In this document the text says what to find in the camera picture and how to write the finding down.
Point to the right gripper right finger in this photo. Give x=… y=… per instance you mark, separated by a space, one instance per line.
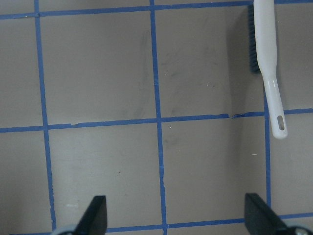
x=260 y=219

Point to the beige hand brush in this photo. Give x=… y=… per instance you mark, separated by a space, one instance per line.
x=263 y=59

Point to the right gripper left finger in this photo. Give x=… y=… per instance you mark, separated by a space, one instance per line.
x=93 y=222

